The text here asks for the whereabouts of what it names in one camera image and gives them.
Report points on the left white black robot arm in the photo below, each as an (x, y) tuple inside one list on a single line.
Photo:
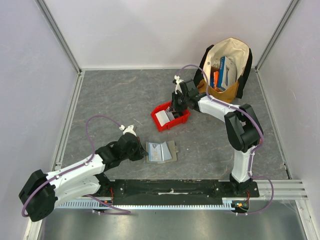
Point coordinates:
[(43, 192)]

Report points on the red plastic bin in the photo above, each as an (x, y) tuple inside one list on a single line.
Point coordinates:
[(173, 122)]

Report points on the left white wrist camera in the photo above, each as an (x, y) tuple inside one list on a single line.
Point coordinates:
[(131, 129)]

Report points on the blue box in bag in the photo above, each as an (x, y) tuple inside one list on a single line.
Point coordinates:
[(225, 74)]

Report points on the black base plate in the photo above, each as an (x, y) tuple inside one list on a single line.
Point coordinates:
[(174, 191)]

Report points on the blue slotted cable duct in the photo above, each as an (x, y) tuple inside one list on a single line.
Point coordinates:
[(91, 204)]

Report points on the yellow canvas tote bag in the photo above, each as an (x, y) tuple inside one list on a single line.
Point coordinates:
[(239, 54)]

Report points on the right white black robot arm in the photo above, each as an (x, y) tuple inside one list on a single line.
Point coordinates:
[(243, 129)]

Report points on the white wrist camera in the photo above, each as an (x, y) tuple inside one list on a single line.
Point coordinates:
[(131, 129), (178, 91)]

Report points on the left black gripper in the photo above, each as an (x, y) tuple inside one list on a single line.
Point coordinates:
[(141, 153)]

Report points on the grey card holder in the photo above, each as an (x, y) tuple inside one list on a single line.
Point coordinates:
[(169, 152)]

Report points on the orange box in bag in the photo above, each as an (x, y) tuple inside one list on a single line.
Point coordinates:
[(214, 78)]

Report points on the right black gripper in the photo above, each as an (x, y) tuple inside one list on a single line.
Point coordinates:
[(175, 103)]

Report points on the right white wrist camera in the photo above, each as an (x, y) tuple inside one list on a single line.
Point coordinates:
[(178, 91)]

